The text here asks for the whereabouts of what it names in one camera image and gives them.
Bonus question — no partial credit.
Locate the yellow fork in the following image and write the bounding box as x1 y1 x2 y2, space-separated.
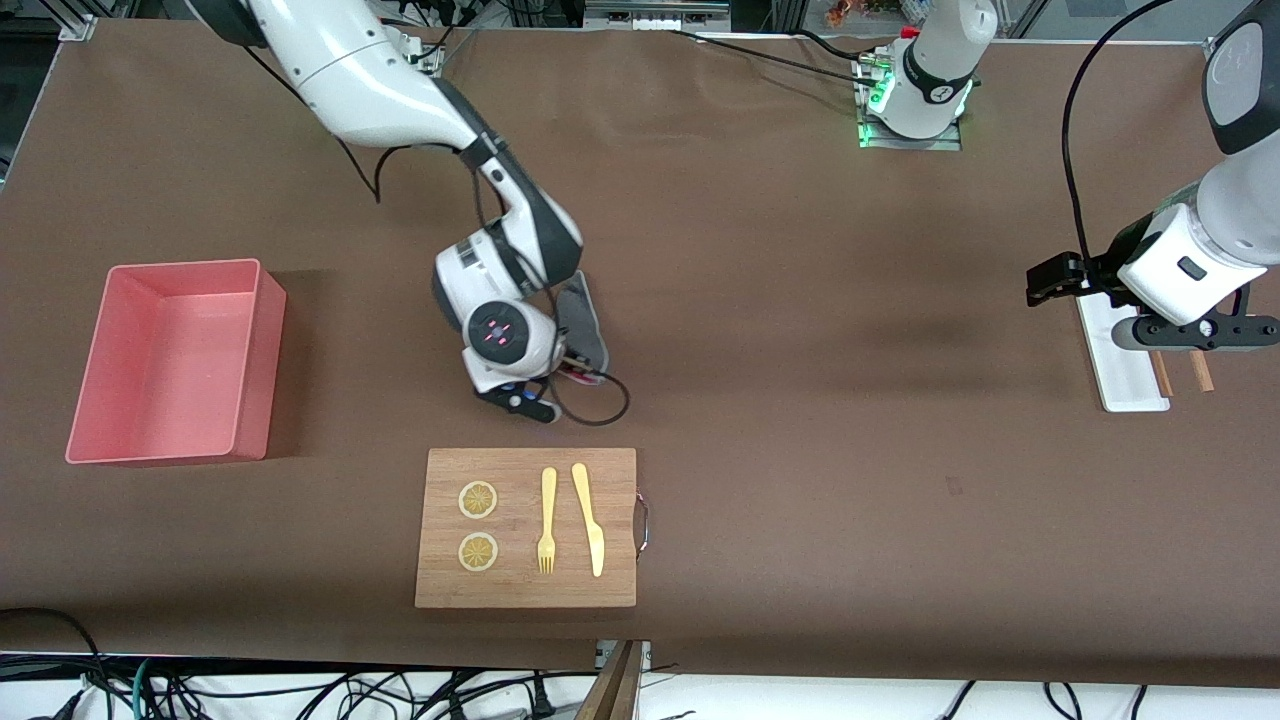
537 467 558 575

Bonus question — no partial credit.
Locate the pink plastic bin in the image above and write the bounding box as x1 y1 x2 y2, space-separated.
65 258 288 467

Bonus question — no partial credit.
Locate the small metal bracket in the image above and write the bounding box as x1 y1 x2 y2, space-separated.
595 640 653 673

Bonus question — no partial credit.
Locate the black looped floor cable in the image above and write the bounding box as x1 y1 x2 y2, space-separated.
0 607 111 720

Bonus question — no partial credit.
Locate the white rectangular tray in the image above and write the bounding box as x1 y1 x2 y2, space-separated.
1075 290 1171 413

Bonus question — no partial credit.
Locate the wooden cutting board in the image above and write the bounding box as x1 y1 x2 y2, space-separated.
414 447 638 609

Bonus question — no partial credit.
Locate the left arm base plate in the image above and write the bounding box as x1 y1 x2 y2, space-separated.
857 52 963 151

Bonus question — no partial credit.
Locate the yellow knife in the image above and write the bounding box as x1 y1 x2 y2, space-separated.
571 462 606 578

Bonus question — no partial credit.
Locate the black cable on table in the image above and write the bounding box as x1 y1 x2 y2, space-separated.
668 28 886 87

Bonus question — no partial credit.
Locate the wooden plank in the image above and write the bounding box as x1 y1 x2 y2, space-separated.
575 640 646 720

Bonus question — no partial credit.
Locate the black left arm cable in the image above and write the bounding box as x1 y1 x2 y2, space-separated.
1061 0 1179 273

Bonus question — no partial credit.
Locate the grey and red cloth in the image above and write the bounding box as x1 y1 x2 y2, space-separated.
553 270 611 387

